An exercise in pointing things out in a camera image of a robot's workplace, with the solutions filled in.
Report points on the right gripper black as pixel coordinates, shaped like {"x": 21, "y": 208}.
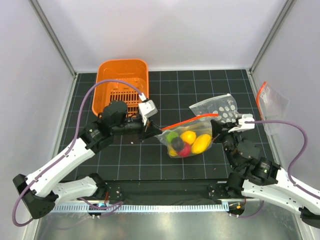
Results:
{"x": 217, "y": 126}

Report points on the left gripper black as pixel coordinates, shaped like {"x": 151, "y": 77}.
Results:
{"x": 153, "y": 129}

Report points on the green fruit toy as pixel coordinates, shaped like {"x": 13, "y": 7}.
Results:
{"x": 171, "y": 135}

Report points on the clear zip bags stack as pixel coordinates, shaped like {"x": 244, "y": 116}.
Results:
{"x": 225, "y": 106}

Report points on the yellow mango toy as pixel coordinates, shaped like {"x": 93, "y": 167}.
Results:
{"x": 201, "y": 143}

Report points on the single clear zip bag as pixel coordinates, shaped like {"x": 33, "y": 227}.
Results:
{"x": 199, "y": 124}

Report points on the dark brown fruit toy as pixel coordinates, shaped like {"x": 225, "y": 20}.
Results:
{"x": 177, "y": 144}

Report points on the yellow pear toy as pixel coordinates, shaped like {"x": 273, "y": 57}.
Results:
{"x": 172, "y": 152}

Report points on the yellow lemon toy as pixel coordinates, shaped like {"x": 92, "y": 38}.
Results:
{"x": 188, "y": 136}

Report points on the red apple toy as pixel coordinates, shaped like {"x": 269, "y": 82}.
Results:
{"x": 186, "y": 151}

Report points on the orange plastic basket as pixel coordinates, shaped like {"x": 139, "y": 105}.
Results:
{"x": 133, "y": 71}

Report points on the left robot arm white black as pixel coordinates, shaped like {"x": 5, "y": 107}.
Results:
{"x": 42, "y": 190}

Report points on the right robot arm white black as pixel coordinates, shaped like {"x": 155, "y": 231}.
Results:
{"x": 255, "y": 176}

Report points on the black grid mat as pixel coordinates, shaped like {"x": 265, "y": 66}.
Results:
{"x": 172, "y": 92}

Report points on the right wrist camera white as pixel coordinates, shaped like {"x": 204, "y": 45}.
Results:
{"x": 245, "y": 123}

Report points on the zip bag on right wall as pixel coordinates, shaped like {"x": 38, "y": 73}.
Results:
{"x": 271, "y": 104}

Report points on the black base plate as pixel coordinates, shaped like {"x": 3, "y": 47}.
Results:
{"x": 167, "y": 192}

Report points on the white slotted cable duct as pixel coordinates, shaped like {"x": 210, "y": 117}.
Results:
{"x": 82, "y": 207}

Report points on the right aluminium frame post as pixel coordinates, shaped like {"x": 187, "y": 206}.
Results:
{"x": 285, "y": 9}

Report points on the aluminium frame post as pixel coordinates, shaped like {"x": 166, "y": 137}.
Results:
{"x": 52, "y": 35}
{"x": 285, "y": 9}

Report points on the left aluminium frame post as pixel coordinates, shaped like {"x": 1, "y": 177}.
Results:
{"x": 52, "y": 35}

